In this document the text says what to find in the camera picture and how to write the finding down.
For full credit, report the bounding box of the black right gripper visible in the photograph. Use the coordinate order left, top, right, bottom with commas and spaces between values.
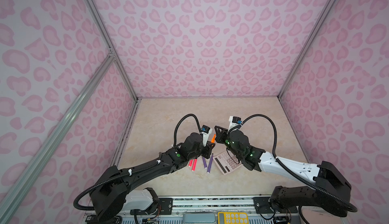
213, 126, 243, 159

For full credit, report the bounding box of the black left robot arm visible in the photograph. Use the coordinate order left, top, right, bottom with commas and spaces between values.
89, 133, 215, 223

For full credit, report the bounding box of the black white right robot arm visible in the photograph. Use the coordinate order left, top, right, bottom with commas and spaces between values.
215, 126, 358, 218

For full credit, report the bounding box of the purple highlighter pen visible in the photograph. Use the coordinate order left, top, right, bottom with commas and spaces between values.
207, 154, 214, 174
202, 157, 208, 169

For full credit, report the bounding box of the white pink calculator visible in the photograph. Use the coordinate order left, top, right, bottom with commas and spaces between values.
213, 150, 243, 175

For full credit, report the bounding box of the yellow calculator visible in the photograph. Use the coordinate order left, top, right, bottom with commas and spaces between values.
217, 212, 249, 224

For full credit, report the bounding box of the grey metal pencil case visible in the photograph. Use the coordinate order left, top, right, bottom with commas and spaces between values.
182, 213, 216, 224

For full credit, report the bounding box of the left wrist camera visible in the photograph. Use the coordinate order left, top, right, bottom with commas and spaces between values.
201, 125, 212, 147

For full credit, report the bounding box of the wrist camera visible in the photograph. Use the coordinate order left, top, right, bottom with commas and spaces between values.
229, 116, 242, 132
201, 125, 212, 147

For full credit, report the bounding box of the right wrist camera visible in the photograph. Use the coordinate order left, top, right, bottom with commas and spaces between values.
229, 116, 242, 132

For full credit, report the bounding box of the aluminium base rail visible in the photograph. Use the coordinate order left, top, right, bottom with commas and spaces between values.
81, 195, 347, 224

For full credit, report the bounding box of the black right camera cable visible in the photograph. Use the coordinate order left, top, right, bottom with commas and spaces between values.
236, 114, 359, 213

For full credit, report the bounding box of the black camera cable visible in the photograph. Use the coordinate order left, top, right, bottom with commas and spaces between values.
72, 114, 204, 211
236, 114, 359, 213

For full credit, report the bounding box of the black left camera cable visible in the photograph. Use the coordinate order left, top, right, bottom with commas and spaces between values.
72, 114, 204, 211

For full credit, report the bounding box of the diagonal aluminium frame bar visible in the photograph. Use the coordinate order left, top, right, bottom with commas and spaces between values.
1, 55, 115, 224

